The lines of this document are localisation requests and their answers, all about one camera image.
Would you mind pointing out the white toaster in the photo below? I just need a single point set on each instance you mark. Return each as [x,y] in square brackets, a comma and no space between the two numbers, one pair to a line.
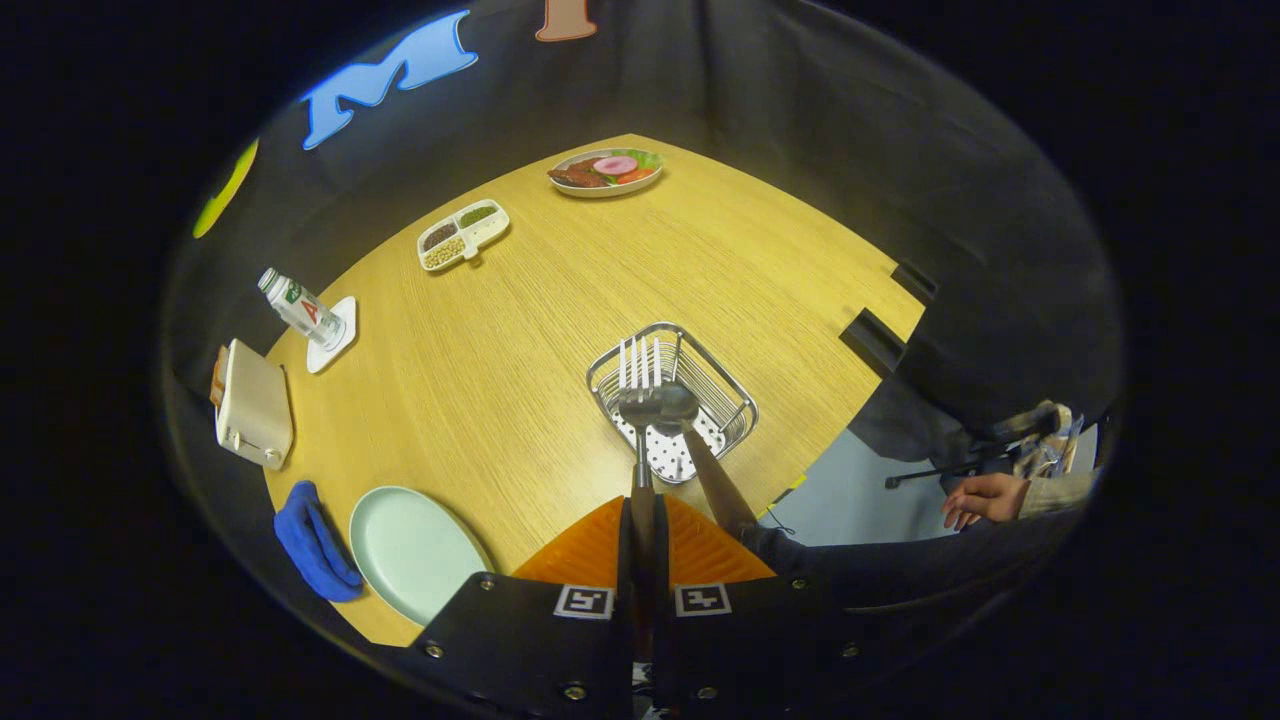
[255,405]

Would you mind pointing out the brown toast slice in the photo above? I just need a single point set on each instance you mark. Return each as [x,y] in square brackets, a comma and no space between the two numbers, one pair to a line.
[218,378]

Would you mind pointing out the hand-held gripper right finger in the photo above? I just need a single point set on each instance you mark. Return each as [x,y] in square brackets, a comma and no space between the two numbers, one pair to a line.
[760,650]

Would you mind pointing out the white drink bottle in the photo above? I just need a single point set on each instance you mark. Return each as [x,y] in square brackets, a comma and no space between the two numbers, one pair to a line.
[300,308]

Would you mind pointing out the black metal rod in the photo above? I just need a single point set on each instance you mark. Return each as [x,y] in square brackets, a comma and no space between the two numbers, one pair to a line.
[930,475]

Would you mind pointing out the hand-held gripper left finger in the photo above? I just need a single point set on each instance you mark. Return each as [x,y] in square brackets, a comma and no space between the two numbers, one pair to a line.
[520,650]

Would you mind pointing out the pale green round plate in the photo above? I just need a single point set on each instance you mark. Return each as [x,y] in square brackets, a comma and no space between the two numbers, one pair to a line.
[410,550]

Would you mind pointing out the white square coaster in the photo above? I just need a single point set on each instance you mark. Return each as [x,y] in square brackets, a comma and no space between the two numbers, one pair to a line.
[322,358]

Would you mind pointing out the oval white plate of food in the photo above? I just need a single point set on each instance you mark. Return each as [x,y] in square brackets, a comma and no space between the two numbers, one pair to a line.
[600,175]

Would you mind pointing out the white divided tray of beans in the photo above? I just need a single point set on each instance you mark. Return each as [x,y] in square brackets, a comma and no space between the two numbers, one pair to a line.
[490,228]

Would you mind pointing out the blue folded towel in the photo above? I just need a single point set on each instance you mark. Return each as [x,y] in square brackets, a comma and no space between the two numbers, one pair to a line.
[310,545]

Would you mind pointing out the black table clamp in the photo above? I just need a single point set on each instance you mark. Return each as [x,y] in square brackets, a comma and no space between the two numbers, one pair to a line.
[915,283]
[875,340]

